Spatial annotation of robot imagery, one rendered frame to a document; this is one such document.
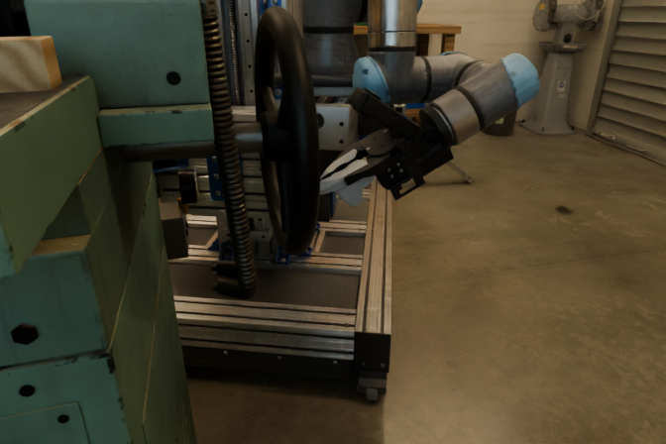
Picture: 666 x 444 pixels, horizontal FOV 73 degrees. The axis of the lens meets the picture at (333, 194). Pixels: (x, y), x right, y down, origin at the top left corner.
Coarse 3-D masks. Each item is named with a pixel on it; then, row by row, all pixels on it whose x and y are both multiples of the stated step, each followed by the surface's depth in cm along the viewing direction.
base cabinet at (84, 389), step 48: (144, 240) 56; (144, 288) 52; (144, 336) 49; (0, 384) 33; (48, 384) 34; (96, 384) 35; (144, 384) 46; (0, 432) 34; (48, 432) 35; (96, 432) 37; (144, 432) 43; (192, 432) 87
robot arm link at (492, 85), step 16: (480, 64) 68; (496, 64) 65; (512, 64) 64; (528, 64) 64; (464, 80) 68; (480, 80) 64; (496, 80) 64; (512, 80) 63; (528, 80) 64; (480, 96) 63; (496, 96) 63; (512, 96) 64; (528, 96) 65; (480, 112) 64; (496, 112) 64; (480, 128) 65
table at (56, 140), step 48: (0, 96) 28; (48, 96) 28; (96, 96) 39; (0, 144) 20; (48, 144) 26; (96, 144) 37; (144, 144) 40; (0, 192) 19; (48, 192) 25; (0, 240) 19
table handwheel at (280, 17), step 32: (288, 32) 43; (256, 64) 60; (288, 64) 41; (256, 96) 64; (288, 96) 41; (256, 128) 52; (288, 128) 41; (128, 160) 49; (160, 160) 51; (288, 160) 55; (288, 192) 55; (288, 224) 56
